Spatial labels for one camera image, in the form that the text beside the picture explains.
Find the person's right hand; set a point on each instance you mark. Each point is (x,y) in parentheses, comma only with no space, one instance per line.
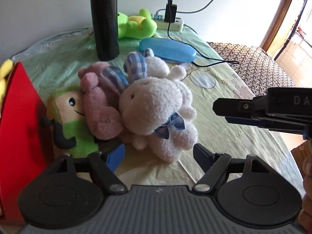
(305,216)

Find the black charger adapter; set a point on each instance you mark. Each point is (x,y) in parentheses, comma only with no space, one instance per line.
(170,12)

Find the white bunny plush blue bow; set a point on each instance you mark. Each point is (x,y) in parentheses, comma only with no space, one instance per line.
(156,107)

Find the green frog plush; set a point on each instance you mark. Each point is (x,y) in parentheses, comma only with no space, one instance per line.
(136,26)

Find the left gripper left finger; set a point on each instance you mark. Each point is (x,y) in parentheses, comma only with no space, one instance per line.
(101,166)

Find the yellow tiger plush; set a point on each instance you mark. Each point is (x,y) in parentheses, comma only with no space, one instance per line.
(5,70)

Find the red cardboard box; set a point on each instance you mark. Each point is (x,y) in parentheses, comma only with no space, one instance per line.
(26,147)

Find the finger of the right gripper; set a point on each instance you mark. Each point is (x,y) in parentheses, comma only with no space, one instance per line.
(238,111)

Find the blue glasses case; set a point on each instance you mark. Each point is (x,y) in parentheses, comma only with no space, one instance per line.
(170,50)

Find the green cream smiling plush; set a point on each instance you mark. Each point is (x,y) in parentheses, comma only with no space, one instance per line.
(66,119)

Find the patterned brown chair cushion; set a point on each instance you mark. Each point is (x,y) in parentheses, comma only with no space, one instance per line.
(258,70)

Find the green patterned tablecloth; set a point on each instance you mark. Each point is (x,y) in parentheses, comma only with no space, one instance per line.
(54,62)

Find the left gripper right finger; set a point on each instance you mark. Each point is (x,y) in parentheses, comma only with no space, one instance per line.
(217,167)

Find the pink-white bunny plush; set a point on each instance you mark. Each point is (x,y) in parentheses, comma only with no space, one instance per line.
(102,86)

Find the white power strip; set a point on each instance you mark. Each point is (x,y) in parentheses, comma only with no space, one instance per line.
(177,25)

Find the black thermos bottle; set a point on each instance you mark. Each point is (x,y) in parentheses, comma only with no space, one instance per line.
(105,27)

